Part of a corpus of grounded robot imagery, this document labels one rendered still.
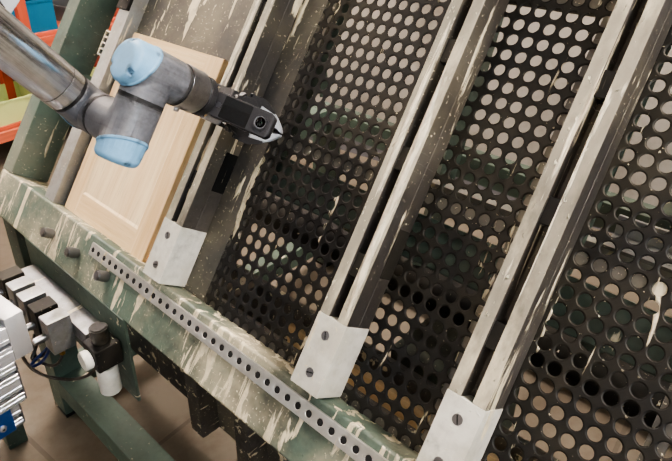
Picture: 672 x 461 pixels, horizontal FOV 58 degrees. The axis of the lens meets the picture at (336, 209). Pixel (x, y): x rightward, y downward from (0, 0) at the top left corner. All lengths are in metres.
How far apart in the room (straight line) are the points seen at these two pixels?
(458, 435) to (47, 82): 0.80
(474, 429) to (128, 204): 0.97
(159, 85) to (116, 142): 0.11
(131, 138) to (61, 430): 1.53
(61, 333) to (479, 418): 1.00
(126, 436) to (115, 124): 1.23
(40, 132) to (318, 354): 1.20
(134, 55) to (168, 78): 0.06
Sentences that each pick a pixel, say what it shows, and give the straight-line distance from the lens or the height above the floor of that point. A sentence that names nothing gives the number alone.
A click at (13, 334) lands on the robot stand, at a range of 1.20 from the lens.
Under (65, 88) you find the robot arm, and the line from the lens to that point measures 1.08.
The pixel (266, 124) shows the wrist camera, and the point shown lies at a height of 1.28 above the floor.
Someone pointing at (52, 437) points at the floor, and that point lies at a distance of 2.37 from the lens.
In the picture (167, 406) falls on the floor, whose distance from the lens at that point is 2.34.
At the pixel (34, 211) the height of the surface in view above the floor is 0.87.
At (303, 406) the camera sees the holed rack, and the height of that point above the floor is 0.89.
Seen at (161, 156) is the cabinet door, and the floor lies 1.08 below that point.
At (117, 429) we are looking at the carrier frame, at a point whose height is 0.18.
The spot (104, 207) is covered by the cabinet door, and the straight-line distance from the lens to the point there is 1.59.
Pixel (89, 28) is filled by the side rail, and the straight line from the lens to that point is 1.95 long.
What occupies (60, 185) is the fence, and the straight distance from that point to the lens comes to 1.74.
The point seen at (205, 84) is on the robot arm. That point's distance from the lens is 1.06.
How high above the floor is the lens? 1.65
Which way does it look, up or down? 28 degrees down
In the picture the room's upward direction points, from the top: 1 degrees clockwise
